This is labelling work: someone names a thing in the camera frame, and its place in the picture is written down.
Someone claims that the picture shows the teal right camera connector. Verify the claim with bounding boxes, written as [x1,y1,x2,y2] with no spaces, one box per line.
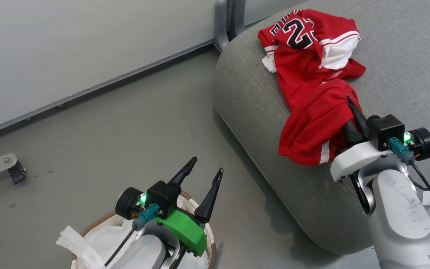
[387,137,415,166]

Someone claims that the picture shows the red basketball shorts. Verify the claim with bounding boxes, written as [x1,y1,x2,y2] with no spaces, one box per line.
[278,79,363,166]

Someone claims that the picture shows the brown rimmed laundry basket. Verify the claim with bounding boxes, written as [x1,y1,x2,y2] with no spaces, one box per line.
[71,191,218,269]

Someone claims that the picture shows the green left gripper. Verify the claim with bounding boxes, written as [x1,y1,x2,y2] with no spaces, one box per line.
[155,157,224,257]

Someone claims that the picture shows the teal camera connector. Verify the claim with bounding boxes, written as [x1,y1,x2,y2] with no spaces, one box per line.
[132,203,161,231]
[387,137,415,166]

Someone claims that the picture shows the black left camera cable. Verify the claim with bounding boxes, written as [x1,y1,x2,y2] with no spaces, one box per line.
[104,227,138,267]

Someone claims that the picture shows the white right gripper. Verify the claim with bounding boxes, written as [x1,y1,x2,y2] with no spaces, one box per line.
[330,96,392,183]

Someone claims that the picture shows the black caster wheel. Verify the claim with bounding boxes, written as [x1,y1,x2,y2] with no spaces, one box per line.
[7,160,27,185]

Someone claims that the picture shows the grey fabric sofa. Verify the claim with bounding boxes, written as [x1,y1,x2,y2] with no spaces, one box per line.
[214,0,430,255]

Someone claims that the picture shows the red basketball jersey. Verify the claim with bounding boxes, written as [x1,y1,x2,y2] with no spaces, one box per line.
[258,9,367,113]

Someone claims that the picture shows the teal left camera connector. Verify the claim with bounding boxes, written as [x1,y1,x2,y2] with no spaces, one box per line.
[132,203,161,231]

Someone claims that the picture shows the grey partition corner posts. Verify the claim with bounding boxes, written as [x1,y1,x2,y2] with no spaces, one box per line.
[214,0,246,53]

